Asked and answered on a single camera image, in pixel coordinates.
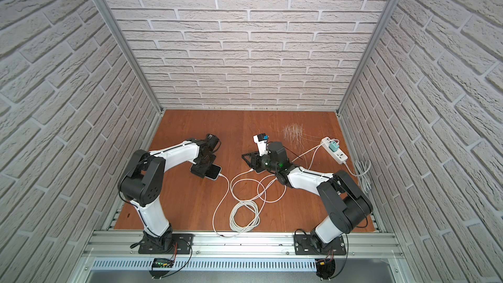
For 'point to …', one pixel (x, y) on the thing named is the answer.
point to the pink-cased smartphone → (260, 170)
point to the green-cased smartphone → (213, 173)
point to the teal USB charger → (333, 147)
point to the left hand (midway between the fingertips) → (208, 160)
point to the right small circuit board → (325, 268)
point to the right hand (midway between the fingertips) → (240, 159)
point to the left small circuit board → (163, 263)
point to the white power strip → (340, 156)
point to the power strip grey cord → (361, 169)
